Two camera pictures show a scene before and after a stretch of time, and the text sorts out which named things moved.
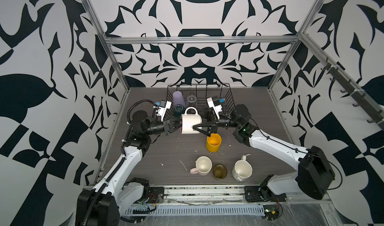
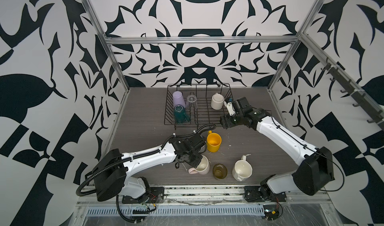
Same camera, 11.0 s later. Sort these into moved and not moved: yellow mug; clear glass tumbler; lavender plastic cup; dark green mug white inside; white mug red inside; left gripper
Moved: left gripper; white mug red inside
Not moved: dark green mug white inside; clear glass tumbler; lavender plastic cup; yellow mug
